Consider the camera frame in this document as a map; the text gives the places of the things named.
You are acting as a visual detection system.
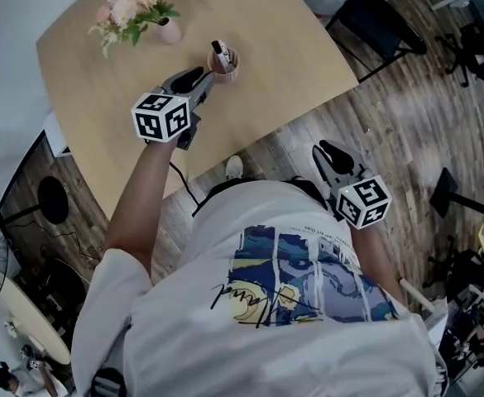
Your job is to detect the white round table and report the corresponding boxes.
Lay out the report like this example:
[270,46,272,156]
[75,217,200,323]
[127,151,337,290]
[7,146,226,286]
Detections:
[3,278,73,366]

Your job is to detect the white shoe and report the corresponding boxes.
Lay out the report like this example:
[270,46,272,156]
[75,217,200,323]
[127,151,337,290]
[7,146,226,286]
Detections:
[224,155,245,180]

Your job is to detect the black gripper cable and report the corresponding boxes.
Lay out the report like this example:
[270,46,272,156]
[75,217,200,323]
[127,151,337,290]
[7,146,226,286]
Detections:
[168,160,210,219]

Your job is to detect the white pen with black cap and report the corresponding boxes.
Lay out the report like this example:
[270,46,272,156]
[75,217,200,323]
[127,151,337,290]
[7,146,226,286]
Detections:
[210,40,232,74]

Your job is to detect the pink vase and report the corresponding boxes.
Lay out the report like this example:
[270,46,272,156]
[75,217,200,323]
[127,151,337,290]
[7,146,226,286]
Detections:
[157,16,183,45]

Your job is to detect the person's right forearm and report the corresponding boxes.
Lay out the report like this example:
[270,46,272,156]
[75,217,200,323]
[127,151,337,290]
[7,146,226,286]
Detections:
[347,220,409,308]

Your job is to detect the pink flower bouquet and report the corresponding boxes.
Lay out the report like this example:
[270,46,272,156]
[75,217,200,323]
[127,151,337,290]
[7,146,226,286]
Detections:
[88,0,182,60]

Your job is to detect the person's left forearm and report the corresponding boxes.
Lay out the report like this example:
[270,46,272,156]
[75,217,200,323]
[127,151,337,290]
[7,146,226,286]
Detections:
[104,138,177,285]

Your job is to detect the black office chair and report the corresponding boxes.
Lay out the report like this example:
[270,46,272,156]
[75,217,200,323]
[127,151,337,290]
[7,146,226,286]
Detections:
[434,20,484,88]

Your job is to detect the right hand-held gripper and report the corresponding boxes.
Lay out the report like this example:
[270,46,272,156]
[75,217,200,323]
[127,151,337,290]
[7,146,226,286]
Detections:
[311,139,393,230]

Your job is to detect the pink pen holder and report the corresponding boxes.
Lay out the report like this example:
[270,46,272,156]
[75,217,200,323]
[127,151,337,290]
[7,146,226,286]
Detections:
[207,47,242,85]

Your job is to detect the white printed t-shirt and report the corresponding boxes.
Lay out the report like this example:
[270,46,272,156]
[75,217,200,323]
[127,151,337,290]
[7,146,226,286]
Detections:
[70,178,450,397]

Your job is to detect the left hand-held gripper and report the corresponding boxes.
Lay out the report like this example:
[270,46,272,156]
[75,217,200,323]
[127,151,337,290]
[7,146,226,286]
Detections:
[131,66,216,152]

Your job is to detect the black stand base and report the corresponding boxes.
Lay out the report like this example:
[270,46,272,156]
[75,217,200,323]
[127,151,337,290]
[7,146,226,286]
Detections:
[429,166,484,219]

